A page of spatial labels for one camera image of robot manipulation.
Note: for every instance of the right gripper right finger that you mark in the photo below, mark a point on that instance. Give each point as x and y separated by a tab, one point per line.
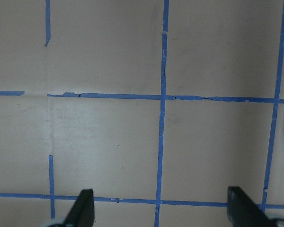
243	212

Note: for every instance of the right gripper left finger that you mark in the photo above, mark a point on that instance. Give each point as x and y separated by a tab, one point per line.
82	213

